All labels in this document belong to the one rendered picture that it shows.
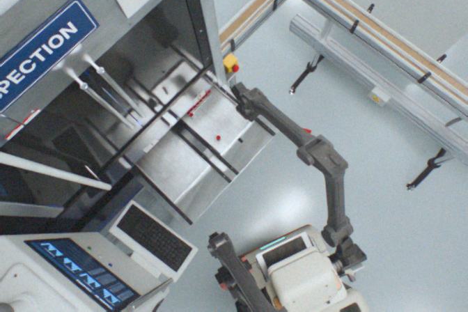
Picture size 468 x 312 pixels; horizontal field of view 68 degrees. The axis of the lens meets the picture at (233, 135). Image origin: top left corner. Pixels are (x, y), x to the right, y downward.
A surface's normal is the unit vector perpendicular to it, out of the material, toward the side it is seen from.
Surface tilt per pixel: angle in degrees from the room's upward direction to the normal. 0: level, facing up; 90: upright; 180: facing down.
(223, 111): 0
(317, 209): 0
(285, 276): 42
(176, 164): 0
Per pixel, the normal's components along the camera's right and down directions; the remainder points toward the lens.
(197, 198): -0.04, -0.25
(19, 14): 0.73, 0.65
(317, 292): 0.28, 0.47
